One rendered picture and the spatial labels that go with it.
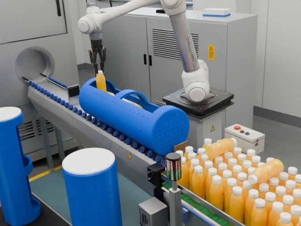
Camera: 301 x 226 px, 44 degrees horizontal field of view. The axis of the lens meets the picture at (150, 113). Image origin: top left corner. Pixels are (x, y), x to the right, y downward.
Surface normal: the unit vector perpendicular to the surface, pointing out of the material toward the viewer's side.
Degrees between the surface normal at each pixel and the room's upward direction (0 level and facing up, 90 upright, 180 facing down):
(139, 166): 70
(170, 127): 90
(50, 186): 0
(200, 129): 90
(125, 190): 0
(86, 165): 0
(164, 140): 90
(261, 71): 90
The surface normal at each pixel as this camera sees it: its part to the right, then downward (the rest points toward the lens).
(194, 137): -0.72, 0.29
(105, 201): 0.57, 0.28
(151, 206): -0.06, -0.93
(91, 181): 0.17, 0.36
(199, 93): -0.08, 0.55
